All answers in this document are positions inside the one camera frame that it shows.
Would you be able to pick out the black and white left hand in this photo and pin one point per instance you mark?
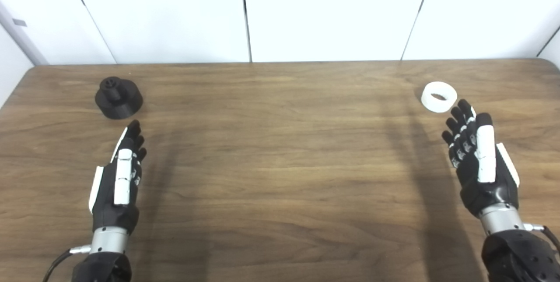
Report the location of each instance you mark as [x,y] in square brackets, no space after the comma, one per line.
[107,194]

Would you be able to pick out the black and white right hand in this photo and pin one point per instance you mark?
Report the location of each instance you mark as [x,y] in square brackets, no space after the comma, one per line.
[485,185]

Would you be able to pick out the round black plastic part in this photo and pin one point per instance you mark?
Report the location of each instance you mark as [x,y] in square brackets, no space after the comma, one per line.
[119,100]

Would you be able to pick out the grey wall corner post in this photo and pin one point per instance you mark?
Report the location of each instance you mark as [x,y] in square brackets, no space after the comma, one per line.
[22,37]

